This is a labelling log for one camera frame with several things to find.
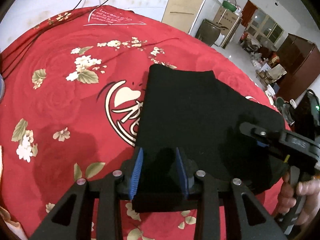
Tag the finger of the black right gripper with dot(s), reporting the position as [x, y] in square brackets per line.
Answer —
[259, 133]

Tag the green basin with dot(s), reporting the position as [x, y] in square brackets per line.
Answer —
[230, 5]

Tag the tan wooden door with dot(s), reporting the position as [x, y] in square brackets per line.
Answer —
[181, 14]

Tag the dark ceramic jar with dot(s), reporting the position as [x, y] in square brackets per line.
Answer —
[208, 32]

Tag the cardboard box stack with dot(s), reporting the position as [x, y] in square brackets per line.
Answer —
[228, 22]

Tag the dark wooden cabinet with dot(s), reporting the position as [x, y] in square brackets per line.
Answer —
[300, 58]

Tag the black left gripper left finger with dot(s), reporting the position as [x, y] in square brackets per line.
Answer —
[71, 217]

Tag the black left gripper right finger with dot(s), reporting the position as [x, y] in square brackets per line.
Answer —
[245, 216]

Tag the red floral bedspread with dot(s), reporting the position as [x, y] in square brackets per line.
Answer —
[74, 92]

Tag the black pants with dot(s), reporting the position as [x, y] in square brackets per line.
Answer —
[200, 115]

